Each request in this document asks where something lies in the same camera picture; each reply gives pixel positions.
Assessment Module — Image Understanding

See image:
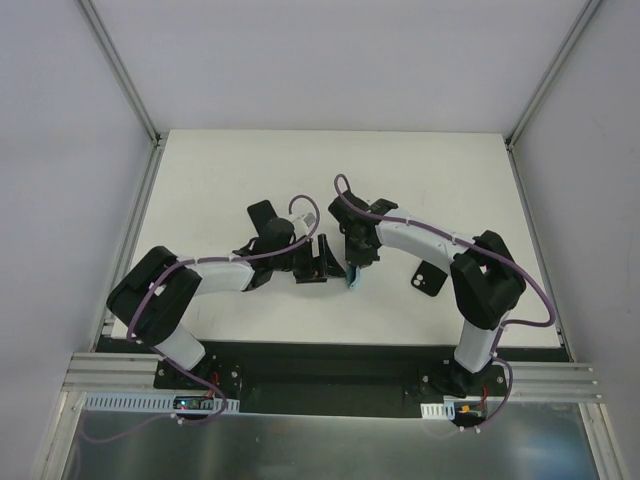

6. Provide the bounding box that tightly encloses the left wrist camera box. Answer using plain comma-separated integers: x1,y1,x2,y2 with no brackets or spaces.
292,212,318,236

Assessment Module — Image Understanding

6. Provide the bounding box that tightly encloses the white cable duct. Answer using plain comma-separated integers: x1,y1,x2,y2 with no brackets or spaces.
420,402,456,421
84,393,240,415

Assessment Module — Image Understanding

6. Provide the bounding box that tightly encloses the shiny metal front panel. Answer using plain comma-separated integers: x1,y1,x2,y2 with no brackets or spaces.
64,403,597,479

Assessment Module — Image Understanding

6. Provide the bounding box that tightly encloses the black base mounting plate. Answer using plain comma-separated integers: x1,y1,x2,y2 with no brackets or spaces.
153,341,508,418

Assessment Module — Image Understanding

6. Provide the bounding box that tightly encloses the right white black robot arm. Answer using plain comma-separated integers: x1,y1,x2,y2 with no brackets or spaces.
328,190,526,398

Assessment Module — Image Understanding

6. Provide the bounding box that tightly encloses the blue-cased smartphone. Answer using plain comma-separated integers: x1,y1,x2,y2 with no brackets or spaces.
346,265,362,290

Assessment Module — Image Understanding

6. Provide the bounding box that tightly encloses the black phone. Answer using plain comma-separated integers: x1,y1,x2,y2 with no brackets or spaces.
247,200,279,238

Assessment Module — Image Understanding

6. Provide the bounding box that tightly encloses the aluminium front rail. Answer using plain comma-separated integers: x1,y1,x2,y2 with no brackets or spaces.
62,352,604,403

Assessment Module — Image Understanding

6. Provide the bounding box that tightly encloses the aluminium frame post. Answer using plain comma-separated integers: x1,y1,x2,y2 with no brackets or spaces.
505,0,605,152
74,0,169,147

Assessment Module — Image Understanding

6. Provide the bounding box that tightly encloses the left aluminium frame post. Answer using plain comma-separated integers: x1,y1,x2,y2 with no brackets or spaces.
74,0,169,147

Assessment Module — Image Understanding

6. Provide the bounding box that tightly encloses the black phone case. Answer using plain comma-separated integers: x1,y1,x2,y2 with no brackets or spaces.
411,261,448,297

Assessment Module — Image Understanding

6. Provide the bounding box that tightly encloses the left white cable duct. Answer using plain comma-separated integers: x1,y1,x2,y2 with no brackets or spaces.
84,393,240,415

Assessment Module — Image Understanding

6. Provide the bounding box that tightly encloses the right aluminium frame post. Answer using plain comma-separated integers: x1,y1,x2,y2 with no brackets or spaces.
505,0,605,152

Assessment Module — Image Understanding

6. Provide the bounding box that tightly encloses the right white cable duct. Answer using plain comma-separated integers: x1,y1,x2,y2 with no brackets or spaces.
420,402,456,421

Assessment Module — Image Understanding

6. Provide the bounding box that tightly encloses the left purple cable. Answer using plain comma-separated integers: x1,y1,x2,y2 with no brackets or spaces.
125,194,322,416

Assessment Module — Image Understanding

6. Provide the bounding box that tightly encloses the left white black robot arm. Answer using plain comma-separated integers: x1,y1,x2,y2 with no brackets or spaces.
106,214,347,389

